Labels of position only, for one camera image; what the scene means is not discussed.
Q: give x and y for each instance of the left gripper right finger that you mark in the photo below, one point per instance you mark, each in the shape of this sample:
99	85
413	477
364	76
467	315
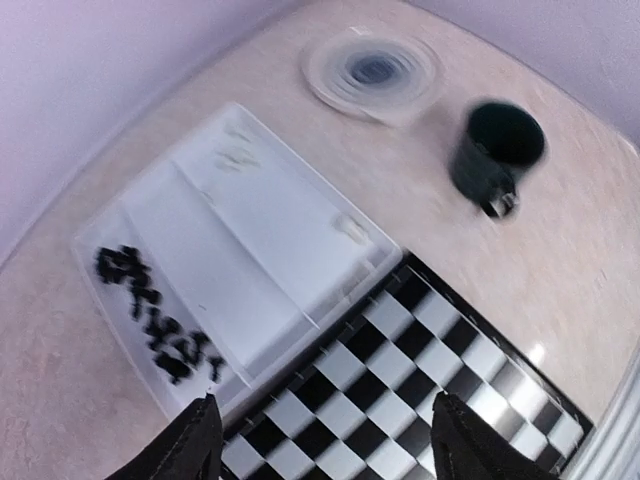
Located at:
466	447

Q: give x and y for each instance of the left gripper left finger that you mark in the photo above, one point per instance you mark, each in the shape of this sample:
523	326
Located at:
190	447

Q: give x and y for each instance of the black and silver chessboard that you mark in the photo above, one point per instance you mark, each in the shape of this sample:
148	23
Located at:
359	406

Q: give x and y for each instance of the white chess pawn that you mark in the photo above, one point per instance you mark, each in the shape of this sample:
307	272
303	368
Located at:
347	225

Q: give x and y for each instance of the white plastic divided tray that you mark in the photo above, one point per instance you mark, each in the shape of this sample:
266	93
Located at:
250	258

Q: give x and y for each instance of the dark green mug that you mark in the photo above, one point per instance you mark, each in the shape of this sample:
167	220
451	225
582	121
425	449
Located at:
498	146

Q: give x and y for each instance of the white plate with rings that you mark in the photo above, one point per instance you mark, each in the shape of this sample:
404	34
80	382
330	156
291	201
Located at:
375	76

